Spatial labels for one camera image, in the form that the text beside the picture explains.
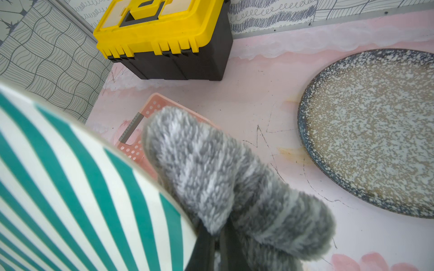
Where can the speckled silver plate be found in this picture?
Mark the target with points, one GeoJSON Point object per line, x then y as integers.
{"type": "Point", "coordinates": [367, 122]}

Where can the green striped plate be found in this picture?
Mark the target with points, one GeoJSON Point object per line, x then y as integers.
{"type": "Point", "coordinates": [72, 202]}

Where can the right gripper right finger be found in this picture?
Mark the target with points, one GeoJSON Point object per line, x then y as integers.
{"type": "Point", "coordinates": [231, 254]}

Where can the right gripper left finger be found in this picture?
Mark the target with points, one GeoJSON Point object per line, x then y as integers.
{"type": "Point", "coordinates": [203, 255]}

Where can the yellow black toolbox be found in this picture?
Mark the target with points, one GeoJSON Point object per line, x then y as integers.
{"type": "Point", "coordinates": [170, 40]}

